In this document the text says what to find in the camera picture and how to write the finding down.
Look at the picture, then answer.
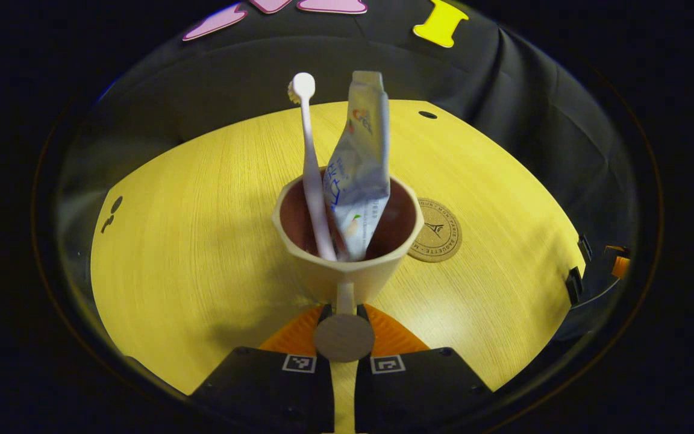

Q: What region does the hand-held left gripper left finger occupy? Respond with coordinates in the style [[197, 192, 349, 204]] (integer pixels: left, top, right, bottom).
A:
[[190, 304, 336, 433]]

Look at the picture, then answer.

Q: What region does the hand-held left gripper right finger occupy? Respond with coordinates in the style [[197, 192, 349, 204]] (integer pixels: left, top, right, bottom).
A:
[[353, 303, 493, 433]]

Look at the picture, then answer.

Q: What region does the beige cup with cylinder handle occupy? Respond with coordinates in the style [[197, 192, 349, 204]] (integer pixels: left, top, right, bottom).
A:
[[272, 169, 425, 363]]

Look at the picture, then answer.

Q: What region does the round cork coaster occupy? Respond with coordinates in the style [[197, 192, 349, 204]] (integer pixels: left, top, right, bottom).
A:
[[408, 198, 463, 263]]

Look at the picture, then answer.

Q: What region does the white toothbrush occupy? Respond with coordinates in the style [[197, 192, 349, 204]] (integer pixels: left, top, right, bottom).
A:
[[288, 72, 339, 262]]

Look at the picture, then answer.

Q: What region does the white toothpaste tube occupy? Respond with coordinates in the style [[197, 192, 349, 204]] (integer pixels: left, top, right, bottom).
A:
[[323, 71, 392, 262]]

